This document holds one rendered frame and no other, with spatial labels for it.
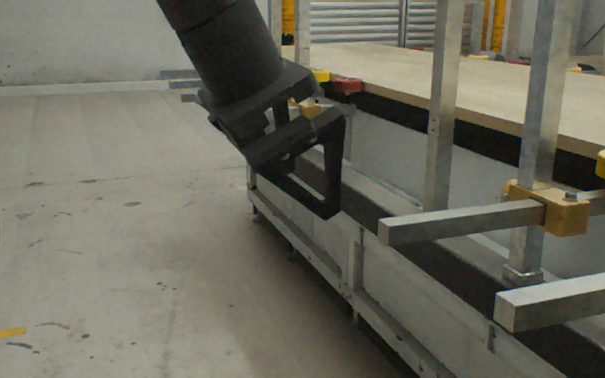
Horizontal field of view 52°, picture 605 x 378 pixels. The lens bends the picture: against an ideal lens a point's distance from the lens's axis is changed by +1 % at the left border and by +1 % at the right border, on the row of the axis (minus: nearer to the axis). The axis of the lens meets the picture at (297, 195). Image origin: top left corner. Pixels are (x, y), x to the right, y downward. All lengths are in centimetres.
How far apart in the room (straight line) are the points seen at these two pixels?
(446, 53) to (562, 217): 39
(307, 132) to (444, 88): 81
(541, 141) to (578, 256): 35
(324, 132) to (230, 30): 9
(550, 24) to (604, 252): 45
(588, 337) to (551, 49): 40
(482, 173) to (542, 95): 51
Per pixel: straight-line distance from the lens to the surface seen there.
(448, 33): 117
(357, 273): 216
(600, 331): 97
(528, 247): 103
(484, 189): 146
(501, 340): 117
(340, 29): 892
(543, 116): 98
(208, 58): 41
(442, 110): 119
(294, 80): 40
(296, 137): 39
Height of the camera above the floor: 114
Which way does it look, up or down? 18 degrees down
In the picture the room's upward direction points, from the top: straight up
